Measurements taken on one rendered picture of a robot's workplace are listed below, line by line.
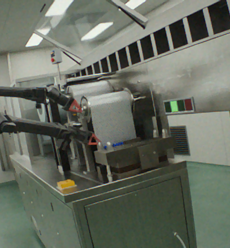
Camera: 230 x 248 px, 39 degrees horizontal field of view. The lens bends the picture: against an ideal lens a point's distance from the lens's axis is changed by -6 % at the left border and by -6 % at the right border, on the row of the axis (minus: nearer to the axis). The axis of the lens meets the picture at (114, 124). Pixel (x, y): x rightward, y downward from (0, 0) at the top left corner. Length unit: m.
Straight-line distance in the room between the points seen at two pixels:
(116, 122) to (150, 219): 0.56
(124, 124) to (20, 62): 5.75
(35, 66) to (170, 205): 6.10
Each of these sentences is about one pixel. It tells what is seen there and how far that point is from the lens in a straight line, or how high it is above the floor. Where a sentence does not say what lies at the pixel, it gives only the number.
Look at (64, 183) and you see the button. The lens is 1.62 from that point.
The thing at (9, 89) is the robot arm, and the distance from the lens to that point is 1.77.
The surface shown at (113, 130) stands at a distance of 1.82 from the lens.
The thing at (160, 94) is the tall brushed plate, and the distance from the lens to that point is 1.76.
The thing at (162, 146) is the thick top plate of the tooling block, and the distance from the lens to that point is 1.74.
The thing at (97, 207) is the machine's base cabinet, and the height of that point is 0.80.
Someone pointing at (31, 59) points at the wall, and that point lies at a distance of 7.50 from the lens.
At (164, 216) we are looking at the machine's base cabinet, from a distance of 1.74.
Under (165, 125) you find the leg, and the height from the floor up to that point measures 1.05.
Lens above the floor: 1.25
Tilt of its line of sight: 3 degrees down
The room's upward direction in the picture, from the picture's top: 11 degrees counter-clockwise
